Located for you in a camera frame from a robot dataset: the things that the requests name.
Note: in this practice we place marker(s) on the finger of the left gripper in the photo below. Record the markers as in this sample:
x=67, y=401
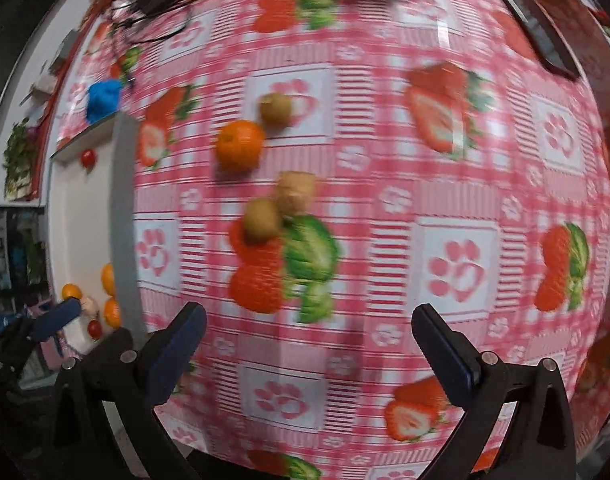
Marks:
x=48, y=324

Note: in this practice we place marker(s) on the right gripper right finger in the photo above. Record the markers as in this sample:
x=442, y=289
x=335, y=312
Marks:
x=450, y=354

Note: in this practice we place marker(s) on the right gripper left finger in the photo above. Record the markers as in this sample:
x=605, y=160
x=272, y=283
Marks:
x=169, y=351

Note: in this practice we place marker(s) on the orange mandarin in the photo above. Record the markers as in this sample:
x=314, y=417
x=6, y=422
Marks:
x=239, y=146
x=111, y=313
x=108, y=280
x=70, y=290

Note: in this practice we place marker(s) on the peeled mandarin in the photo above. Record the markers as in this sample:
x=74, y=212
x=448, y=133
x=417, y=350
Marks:
x=294, y=192
x=89, y=307

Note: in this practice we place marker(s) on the large red tomato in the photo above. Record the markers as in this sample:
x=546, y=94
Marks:
x=95, y=329

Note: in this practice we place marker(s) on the brown longan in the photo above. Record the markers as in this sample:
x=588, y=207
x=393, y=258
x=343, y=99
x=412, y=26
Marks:
x=261, y=220
x=275, y=110

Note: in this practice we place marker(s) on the small red tomato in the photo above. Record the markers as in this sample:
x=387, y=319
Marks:
x=88, y=159

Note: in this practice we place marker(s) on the white tray box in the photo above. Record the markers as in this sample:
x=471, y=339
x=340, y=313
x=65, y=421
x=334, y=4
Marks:
x=90, y=217

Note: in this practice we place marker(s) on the green potted plant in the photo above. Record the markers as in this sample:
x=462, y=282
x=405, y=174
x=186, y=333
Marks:
x=19, y=160

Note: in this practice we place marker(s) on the pink strawberry tablecloth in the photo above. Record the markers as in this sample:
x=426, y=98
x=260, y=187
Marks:
x=451, y=168

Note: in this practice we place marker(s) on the black phone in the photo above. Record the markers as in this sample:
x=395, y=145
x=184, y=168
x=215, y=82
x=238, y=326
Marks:
x=547, y=43

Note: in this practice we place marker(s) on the black charger with cable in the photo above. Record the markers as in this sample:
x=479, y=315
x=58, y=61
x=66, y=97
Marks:
x=140, y=15

